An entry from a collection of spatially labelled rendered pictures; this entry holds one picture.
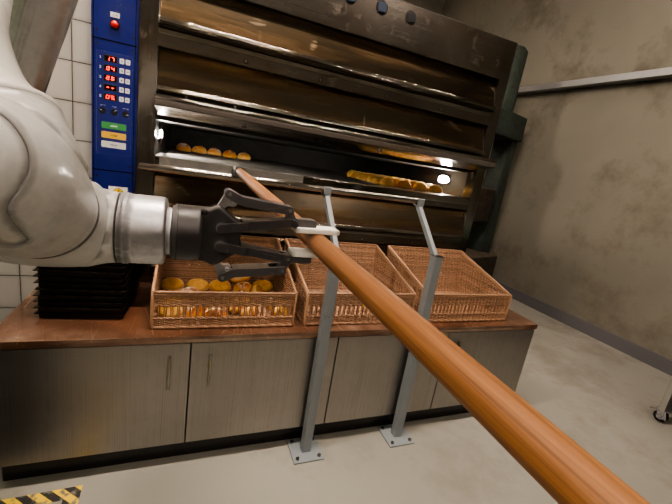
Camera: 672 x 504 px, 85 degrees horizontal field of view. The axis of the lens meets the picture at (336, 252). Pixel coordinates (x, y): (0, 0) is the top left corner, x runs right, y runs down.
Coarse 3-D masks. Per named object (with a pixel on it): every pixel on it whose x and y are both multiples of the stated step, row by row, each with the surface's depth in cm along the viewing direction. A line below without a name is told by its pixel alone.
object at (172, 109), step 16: (160, 112) 159; (176, 112) 156; (192, 112) 153; (208, 112) 154; (224, 112) 156; (240, 128) 176; (256, 128) 172; (272, 128) 169; (288, 128) 167; (304, 128) 170; (336, 144) 192; (352, 144) 188; (368, 144) 184; (384, 144) 186; (432, 160) 212; (448, 160) 206; (464, 160) 206
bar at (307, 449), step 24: (144, 168) 131; (168, 168) 134; (192, 168) 138; (336, 192) 160; (360, 192) 164; (336, 240) 148; (432, 240) 168; (432, 264) 163; (336, 288) 147; (432, 288) 165; (408, 360) 176; (312, 384) 157; (408, 384) 177; (312, 408) 160; (312, 432) 164; (384, 432) 186; (312, 456) 164
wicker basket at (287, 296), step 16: (256, 240) 187; (272, 240) 191; (240, 256) 185; (160, 272) 166; (176, 272) 174; (192, 272) 176; (208, 272) 179; (288, 272) 166; (160, 288) 171; (208, 288) 179; (272, 288) 192; (288, 288) 164; (160, 304) 135; (176, 304) 137; (192, 304) 139; (208, 304) 142; (224, 304) 144; (240, 304) 146; (256, 304) 148; (272, 304) 151; (288, 304) 153; (160, 320) 137; (176, 320) 139; (208, 320) 143; (224, 320) 146; (240, 320) 148; (256, 320) 150; (272, 320) 153; (288, 320) 155
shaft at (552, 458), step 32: (256, 192) 96; (320, 256) 51; (352, 288) 41; (384, 288) 37; (384, 320) 34; (416, 320) 31; (416, 352) 30; (448, 352) 27; (448, 384) 26; (480, 384) 24; (480, 416) 23; (512, 416) 21; (512, 448) 21; (544, 448) 19; (576, 448) 19; (544, 480) 19; (576, 480) 18; (608, 480) 17
